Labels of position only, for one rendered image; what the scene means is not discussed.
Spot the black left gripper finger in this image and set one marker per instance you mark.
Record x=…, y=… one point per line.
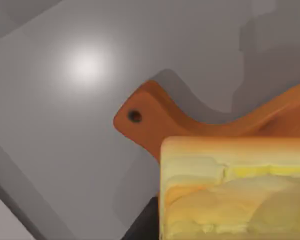
x=146, y=222

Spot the yellow bread slice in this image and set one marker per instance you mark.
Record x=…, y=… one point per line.
x=235, y=190

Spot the brown wooden cutting board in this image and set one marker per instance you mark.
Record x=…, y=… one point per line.
x=165, y=125

